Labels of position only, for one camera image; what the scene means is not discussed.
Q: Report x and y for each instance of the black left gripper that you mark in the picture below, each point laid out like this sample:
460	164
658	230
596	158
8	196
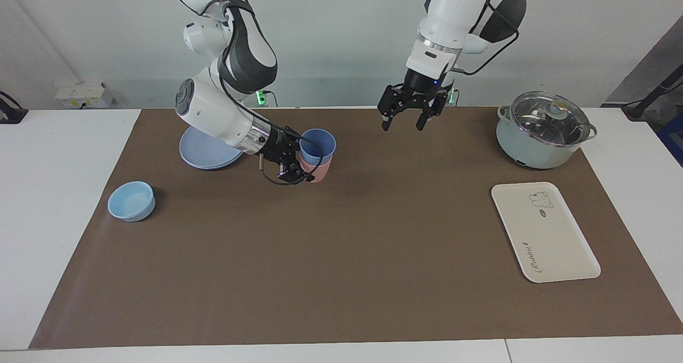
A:
416	93

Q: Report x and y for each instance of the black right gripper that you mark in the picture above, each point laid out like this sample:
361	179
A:
280	149

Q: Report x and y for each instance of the blue ribbed cup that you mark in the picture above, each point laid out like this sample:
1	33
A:
319	144

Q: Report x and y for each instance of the pink cup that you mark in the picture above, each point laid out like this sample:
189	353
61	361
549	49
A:
322	172

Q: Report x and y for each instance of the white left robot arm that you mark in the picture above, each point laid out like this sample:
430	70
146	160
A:
453	16

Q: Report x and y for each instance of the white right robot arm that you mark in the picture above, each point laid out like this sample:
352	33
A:
213	112

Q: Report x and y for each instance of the cream tray with rabbit print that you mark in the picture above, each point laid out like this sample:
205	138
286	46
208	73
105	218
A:
544	235

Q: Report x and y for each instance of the blue round plate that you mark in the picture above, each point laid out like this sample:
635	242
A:
200	152

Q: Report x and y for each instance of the brown table mat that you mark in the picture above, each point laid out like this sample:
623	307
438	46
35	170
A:
341	245

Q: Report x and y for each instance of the pale green cooking pot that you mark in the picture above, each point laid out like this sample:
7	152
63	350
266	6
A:
525	152

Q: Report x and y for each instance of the glass pot lid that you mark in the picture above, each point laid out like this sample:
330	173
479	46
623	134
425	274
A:
544	120

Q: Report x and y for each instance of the light blue bowl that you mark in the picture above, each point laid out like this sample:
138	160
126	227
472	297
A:
130	202

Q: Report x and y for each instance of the black stand leg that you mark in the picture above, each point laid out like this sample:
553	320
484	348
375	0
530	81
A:
648	99

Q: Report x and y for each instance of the blue crate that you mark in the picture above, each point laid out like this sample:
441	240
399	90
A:
673	139

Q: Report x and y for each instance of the black table clamp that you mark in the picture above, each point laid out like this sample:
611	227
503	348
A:
10	112

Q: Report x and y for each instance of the white wall socket box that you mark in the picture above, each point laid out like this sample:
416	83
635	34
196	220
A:
82	95

